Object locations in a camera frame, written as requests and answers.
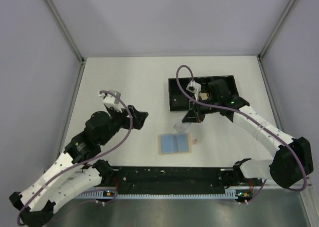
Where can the beige card holder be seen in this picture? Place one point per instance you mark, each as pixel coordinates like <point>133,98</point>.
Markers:
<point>190,140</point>

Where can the gold cards stack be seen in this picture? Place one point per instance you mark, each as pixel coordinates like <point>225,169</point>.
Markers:
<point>204,96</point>

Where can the clear silver card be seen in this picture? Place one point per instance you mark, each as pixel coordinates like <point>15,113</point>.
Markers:
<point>181,127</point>

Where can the steel sheet front panel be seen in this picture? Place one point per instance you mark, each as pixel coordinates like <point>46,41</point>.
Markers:
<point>272,208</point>

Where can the aluminium frame post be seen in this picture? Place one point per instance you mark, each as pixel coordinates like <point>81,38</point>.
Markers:
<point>79,72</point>
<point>261,61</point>

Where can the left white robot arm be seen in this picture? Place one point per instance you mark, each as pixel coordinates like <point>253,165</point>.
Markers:
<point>78,168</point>

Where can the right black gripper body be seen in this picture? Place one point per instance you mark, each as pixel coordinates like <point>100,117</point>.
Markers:
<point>207,110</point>

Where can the light blue card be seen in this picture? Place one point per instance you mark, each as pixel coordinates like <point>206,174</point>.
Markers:
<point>174,143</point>

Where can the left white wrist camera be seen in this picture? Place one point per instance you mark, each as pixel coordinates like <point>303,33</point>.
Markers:
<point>111,99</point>

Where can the grey slotted cable duct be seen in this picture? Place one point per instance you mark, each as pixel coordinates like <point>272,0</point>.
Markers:
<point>230,194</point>

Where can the right aluminium frame post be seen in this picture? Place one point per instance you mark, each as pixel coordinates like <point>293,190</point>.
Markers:
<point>261,61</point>

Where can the black three-compartment tray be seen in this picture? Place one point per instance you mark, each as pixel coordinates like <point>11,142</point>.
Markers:
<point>179,102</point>

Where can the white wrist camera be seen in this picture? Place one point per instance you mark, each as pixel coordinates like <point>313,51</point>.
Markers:
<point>111,99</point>
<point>194,88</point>

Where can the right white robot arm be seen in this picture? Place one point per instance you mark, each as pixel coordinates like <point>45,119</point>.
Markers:
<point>291,158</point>

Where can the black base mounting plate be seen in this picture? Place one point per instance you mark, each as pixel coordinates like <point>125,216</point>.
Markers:
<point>176,180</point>

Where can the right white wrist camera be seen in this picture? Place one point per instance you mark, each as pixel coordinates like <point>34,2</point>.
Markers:
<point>194,88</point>

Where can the left aluminium frame post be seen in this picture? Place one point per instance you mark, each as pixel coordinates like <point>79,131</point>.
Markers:
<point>79,72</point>

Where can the aluminium front rail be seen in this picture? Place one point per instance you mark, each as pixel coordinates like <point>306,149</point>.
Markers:
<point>269,183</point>

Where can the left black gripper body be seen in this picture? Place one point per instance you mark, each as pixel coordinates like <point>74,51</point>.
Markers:
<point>118,120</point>

